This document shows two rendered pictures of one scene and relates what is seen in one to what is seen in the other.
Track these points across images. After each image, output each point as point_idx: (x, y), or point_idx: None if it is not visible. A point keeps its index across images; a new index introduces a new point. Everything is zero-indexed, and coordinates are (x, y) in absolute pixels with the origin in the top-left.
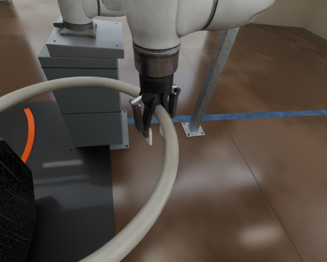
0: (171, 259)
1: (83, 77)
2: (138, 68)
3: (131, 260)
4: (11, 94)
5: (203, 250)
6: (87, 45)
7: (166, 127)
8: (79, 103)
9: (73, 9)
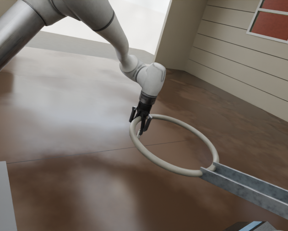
0: (125, 211)
1: (137, 138)
2: (153, 103)
3: None
4: (166, 162)
5: (113, 194)
6: (6, 195)
7: (151, 115)
8: None
9: None
